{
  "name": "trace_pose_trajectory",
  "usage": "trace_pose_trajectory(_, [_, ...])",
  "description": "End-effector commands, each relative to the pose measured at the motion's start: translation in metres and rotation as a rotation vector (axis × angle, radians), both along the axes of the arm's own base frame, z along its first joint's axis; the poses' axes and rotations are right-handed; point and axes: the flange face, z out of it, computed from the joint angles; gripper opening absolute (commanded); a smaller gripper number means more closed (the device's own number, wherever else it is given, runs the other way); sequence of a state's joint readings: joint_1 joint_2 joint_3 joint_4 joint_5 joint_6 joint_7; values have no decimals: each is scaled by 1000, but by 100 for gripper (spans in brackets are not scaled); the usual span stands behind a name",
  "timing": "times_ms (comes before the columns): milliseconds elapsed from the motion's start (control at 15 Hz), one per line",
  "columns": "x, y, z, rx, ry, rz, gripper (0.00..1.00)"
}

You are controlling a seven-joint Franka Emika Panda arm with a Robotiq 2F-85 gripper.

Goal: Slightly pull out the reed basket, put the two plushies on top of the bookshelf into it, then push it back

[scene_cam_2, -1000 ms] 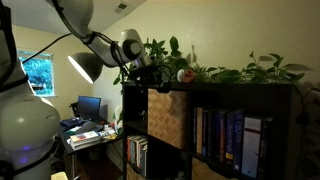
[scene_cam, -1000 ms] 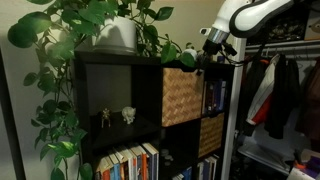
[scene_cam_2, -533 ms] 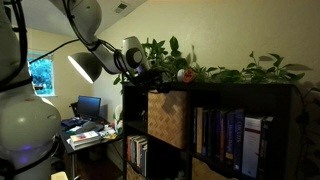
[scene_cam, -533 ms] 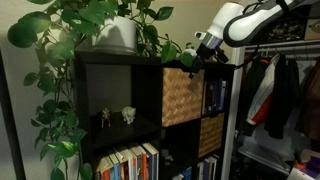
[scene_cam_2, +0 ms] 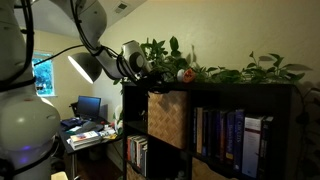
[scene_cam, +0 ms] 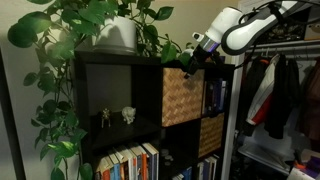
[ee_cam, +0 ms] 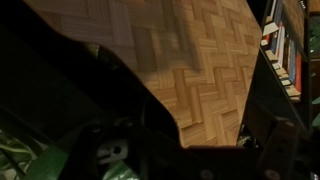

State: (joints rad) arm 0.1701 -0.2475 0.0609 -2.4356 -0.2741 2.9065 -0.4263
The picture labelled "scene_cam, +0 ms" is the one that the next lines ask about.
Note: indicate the white paperback book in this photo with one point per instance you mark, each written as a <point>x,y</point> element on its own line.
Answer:
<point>129,165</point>

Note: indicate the orange and purple clutter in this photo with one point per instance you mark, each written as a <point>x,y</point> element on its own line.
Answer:
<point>308,165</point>

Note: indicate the black hanging jacket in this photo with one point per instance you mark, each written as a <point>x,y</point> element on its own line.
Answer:
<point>251,96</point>

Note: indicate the bright blue book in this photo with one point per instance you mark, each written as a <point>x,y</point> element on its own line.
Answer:
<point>187,174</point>

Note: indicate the cardboard box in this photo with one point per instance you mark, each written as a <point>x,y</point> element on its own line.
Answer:
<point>314,28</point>

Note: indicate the white door frame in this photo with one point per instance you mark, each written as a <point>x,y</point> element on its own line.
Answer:
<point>230,126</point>

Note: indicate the white closet shelf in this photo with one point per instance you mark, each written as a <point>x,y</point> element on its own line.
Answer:
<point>263,156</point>

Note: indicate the dark brown hanging garment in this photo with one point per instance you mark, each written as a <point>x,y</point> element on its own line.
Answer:
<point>311,103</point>

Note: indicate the white plant pot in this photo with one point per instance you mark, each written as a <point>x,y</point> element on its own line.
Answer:
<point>116,36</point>

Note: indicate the green pothos plant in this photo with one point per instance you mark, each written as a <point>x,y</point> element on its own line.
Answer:
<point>23,33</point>

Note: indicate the white elephant figurine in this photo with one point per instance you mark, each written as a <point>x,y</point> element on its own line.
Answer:
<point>128,114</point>

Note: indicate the orange and white book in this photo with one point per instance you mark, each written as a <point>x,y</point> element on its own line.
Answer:
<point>122,170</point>

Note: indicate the black slanted pole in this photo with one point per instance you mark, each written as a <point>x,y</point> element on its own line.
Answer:
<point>10,123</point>

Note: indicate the blue circuits textbook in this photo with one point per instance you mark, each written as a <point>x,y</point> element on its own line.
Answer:
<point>218,95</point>

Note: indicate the grey blue spine book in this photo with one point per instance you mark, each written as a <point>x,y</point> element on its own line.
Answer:
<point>137,166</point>

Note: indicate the cream book orange spine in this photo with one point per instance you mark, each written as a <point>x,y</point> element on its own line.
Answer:
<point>104,171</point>

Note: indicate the black spine book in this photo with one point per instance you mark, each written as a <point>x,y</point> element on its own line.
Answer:
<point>212,96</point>

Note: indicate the small grey round disc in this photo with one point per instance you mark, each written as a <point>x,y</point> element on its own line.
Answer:
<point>166,163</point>
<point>169,157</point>
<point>164,152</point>

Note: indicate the black hanging garment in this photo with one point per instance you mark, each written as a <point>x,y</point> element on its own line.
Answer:
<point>283,100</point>

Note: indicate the woven reed storage basket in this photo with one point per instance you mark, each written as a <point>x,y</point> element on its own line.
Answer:
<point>181,103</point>
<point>210,135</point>

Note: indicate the black cube bookshelf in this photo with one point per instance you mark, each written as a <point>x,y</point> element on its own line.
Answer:
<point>146,96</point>

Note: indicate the brass animal figurine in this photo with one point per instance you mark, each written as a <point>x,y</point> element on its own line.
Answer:
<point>106,116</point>

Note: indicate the white and red jacket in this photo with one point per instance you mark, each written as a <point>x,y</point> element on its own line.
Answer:
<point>263,106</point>

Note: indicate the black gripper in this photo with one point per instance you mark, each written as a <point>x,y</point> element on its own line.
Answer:
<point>202,57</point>

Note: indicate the brown spine book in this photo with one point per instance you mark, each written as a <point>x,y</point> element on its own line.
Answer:
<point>206,98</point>

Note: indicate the dark blue spine book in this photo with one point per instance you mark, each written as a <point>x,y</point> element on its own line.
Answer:
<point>155,163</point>

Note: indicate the silver clothes rod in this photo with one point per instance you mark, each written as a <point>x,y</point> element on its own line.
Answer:
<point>293,45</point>

